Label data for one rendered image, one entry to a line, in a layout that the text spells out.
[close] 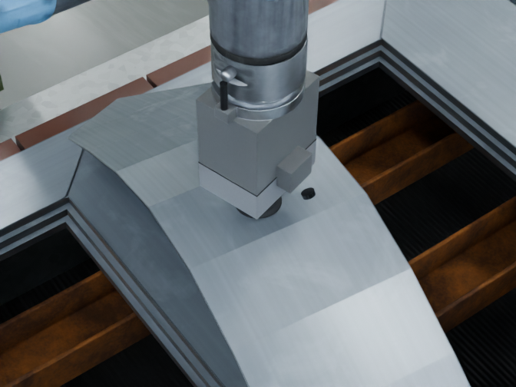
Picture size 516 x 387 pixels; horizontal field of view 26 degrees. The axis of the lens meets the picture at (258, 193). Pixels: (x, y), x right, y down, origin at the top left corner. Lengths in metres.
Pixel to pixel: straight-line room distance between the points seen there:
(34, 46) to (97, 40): 0.15
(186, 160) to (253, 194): 0.15
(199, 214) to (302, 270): 0.11
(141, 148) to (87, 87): 0.49
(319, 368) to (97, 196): 0.38
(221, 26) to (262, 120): 0.09
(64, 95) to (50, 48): 1.14
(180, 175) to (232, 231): 0.09
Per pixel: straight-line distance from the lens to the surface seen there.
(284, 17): 0.81
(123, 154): 1.11
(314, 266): 0.97
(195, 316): 1.12
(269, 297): 0.96
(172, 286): 1.14
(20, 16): 0.82
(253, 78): 0.85
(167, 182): 1.03
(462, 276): 1.37
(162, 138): 1.12
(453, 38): 1.42
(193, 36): 1.66
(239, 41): 0.83
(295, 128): 0.92
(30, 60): 2.70
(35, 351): 1.31
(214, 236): 0.98
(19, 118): 1.56
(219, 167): 0.93
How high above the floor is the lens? 1.75
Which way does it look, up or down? 48 degrees down
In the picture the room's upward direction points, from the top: straight up
